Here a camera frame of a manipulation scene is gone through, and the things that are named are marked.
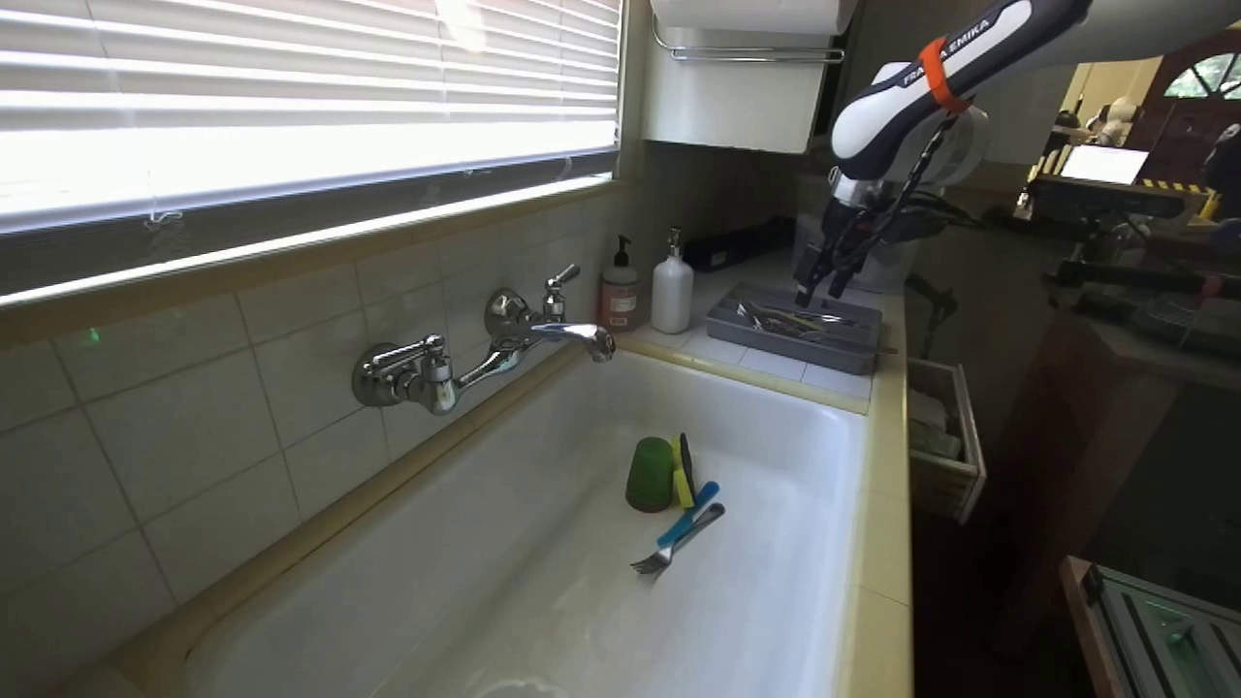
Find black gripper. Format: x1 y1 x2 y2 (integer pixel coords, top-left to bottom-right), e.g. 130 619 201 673
791 189 900 315

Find silver fork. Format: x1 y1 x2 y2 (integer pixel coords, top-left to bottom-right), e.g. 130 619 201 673
742 301 847 337

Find grey cutlery holder tray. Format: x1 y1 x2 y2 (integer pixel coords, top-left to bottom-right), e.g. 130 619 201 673
702 280 891 381

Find white ceramic sink basin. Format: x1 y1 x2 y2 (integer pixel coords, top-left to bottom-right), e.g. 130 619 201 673
179 344 872 698

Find metal sink drain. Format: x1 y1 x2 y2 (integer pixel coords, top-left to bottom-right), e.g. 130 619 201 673
471 669 576 698

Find white pump bottle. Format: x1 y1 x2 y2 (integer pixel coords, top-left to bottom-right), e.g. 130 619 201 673
648 230 700 337

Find open cream drawer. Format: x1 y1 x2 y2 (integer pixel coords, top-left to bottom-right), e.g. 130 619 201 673
903 353 992 526

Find brown soap pump bottle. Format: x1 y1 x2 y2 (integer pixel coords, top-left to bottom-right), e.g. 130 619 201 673
599 231 645 337

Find white cabinet with towel rod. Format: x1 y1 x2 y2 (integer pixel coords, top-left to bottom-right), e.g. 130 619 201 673
640 0 861 158

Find yellow sponge with dark pad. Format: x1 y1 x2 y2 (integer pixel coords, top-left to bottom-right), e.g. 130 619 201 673
666 430 702 510

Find green round scrubber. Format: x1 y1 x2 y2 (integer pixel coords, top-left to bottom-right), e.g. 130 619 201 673
623 434 682 514

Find bright monitor screen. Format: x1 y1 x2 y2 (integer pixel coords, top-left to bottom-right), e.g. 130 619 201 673
1058 139 1156 189

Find black cluttered table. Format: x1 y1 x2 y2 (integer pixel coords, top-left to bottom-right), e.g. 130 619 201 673
1011 172 1241 370

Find arched window door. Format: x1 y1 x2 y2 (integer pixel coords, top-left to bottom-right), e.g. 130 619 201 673
1121 31 1241 185

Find metal framed cart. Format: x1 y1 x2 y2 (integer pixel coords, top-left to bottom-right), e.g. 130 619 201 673
1058 556 1241 698

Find white window blinds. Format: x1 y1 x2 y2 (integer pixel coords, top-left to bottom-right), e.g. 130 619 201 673
0 0 629 240

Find orange cable strap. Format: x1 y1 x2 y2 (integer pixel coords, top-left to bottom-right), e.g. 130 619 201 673
916 35 969 115

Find chrome wall faucet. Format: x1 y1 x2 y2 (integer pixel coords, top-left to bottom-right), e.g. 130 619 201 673
351 261 620 420

